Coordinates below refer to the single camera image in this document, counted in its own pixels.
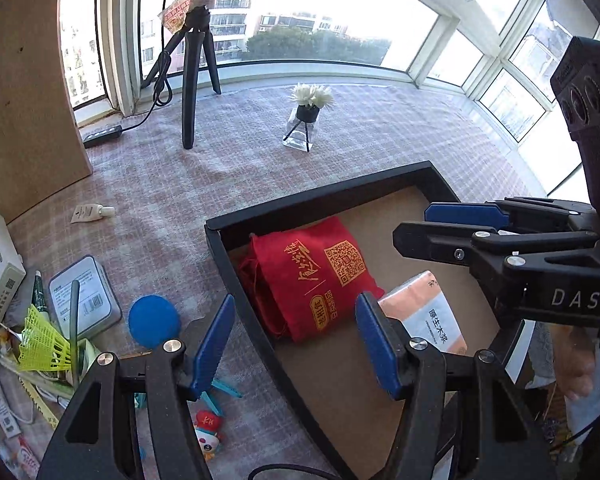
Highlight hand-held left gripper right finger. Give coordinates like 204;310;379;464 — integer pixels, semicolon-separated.
355;292;561;480

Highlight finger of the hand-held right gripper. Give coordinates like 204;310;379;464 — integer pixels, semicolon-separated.
392;221;600;282
424;198;598;235

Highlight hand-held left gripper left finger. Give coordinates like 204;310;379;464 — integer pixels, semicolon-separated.
36;294;237;480

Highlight teal plastic clothespin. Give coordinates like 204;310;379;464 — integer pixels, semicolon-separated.
200;375;242;417

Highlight black rimmed tray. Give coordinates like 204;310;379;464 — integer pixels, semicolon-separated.
204;161;531;480

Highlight blue round lid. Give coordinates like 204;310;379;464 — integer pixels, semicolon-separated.
128;296;182;349

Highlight red white toy keychain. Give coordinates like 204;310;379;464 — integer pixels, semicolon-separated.
192;409;223;461

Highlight yellow plastic shuttlecock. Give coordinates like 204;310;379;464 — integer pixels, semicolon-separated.
17;304;73;373

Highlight checked cloth desktop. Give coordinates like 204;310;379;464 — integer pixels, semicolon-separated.
0;82;551;480

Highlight person's right hand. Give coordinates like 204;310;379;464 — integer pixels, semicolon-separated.
552;322;598;402

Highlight orange white tissue pack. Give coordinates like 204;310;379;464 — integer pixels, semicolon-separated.
377;270;468;358

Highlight red printed cloth bag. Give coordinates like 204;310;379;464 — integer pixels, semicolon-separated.
237;216;386;343

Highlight grey tin box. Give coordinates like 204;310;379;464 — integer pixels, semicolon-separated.
48;255;123;335

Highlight white lace cloth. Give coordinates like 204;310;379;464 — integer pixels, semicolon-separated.
527;320;557;388

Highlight small white bottle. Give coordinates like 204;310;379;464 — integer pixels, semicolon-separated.
70;203;116;224

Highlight green white tube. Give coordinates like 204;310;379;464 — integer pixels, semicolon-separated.
31;270;49;322

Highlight white flowers in glass vase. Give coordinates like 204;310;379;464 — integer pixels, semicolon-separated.
282;83;336;152

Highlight white label card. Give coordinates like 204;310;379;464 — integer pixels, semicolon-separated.
0;394;22;438

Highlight black power strip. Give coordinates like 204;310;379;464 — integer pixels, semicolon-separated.
82;125;124;149

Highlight black tripod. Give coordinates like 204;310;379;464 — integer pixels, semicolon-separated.
141;0;222;150

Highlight wooden board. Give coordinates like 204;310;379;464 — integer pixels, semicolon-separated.
0;0;93;226

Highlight orange paper tag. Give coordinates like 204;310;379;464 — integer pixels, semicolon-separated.
161;0;217;33

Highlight thin black cable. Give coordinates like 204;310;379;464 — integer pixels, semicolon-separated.
247;462;337;480

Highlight white charging cable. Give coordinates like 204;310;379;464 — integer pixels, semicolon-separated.
0;357;37;426

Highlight black power cable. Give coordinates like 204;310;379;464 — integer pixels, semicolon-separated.
122;0;176;133

